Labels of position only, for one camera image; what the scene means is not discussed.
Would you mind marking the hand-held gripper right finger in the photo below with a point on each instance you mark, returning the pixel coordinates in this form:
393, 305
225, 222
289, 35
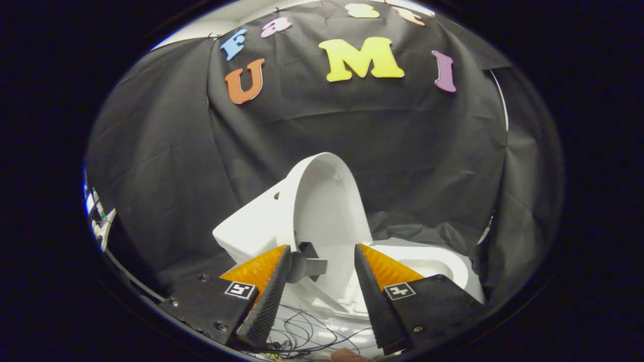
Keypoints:
375, 301

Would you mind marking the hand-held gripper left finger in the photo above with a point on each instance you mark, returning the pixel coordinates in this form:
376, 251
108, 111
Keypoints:
269, 301

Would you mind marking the white toilet tank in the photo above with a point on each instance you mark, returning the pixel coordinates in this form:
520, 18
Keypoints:
256, 226

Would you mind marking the white toilet bowl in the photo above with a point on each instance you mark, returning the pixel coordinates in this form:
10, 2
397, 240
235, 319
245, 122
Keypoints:
476, 286

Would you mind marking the black backdrop cloth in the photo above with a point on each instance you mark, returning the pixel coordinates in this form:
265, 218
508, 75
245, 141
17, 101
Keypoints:
402, 151

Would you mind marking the dark grey hinge bracket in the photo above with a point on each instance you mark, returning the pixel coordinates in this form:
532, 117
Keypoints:
307, 264

